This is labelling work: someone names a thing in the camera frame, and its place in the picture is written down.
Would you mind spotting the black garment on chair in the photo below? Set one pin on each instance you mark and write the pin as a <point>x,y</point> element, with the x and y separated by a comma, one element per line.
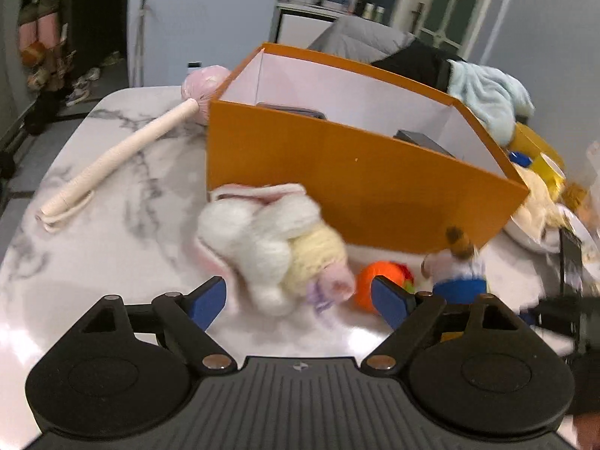
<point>422,63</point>

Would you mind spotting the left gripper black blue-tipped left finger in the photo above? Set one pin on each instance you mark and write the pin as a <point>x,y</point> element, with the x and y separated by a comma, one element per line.
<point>184,320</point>

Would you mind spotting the dark shoe shelf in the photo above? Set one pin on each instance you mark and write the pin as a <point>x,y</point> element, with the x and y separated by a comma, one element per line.
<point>48,47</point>

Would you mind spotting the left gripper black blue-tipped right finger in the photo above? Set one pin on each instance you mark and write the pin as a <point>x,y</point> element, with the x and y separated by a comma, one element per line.
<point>412,319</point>

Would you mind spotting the green glass panel door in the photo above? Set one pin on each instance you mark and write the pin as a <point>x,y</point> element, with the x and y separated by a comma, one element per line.
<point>452,25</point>

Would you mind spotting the light blue towel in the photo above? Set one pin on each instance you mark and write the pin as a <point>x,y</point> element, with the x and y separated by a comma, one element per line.
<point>495,98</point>

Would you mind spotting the black phone in box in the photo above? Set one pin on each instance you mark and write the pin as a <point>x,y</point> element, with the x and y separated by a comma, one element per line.
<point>421,140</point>

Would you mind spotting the white crochet bunny doll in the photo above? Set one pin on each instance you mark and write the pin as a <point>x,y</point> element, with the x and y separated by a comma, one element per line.
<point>274,242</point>

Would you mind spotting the plush bear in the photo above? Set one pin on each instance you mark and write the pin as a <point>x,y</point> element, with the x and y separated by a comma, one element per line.
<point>457,273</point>

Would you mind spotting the pink rope-handled massage hammer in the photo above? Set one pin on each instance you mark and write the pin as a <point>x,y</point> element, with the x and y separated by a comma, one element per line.
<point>196,90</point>

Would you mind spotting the white drawer cabinet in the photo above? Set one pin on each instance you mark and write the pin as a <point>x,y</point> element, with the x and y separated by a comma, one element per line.
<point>299,25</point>

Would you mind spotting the yellow container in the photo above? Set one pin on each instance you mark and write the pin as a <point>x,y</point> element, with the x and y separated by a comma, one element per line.
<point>546,162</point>

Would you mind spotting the orange cardboard storage box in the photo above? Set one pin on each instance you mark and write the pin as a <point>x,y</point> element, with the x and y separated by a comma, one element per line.
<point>289,115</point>

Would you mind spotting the broom leaning on wall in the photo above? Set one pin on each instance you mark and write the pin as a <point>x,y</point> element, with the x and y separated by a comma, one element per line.
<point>138,57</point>

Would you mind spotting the grey quilted jacket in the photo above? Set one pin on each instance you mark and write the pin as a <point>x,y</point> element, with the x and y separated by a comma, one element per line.
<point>358,39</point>

